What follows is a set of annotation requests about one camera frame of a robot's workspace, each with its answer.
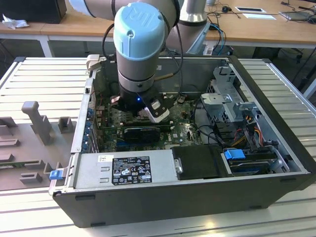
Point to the grey laptop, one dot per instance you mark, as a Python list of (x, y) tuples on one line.
[(295, 16)]

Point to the metal drive cage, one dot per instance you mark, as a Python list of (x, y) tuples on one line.
[(214, 101)]

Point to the black open PC case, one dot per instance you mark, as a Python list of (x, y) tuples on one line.
[(172, 205)]

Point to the white desk plate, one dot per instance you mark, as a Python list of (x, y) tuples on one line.
[(259, 16)]

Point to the hard disk in blue carrier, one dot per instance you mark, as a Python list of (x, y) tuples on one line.
[(233, 154)]

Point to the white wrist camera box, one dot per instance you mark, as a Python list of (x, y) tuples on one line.
[(160, 116)]

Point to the grey parts rack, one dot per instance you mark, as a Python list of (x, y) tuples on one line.
[(37, 118)]

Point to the pale blue teach pendant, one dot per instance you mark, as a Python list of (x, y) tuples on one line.
[(197, 42)]

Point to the blue plastic latch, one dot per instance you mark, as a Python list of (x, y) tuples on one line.
[(55, 175)]

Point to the black RAM slot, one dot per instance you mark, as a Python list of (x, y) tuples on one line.
[(130, 122), (166, 127)]

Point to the black plastic shroud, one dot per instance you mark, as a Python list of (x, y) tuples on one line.
[(200, 161)]

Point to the green RAM stick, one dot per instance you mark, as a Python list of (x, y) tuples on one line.
[(17, 165)]

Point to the black computer box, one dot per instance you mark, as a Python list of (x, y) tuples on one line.
[(29, 11)]

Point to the silver shroud latch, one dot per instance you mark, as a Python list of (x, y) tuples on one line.
[(178, 166)]

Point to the green motherboard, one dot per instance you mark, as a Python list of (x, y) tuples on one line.
[(184, 128)]

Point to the black coin cell holder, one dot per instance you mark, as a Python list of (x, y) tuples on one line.
[(181, 100)]

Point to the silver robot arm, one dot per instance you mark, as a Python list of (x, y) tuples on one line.
[(135, 69)]

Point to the light grey case latch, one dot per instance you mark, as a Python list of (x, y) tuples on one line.
[(93, 60)]

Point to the blue expansion slot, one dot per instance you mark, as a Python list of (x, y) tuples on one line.
[(120, 147)]

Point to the wooden desk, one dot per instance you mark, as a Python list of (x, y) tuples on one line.
[(74, 29)]

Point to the small white labelled box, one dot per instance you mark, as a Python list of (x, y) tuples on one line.
[(208, 50)]

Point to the black graphics card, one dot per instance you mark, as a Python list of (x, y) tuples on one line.
[(142, 136)]

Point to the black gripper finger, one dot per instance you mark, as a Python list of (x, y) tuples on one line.
[(118, 106), (170, 101)]

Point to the silver power supply unit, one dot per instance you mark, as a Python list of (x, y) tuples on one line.
[(86, 172)]

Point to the crumpled white paper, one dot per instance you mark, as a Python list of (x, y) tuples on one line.
[(14, 23)]

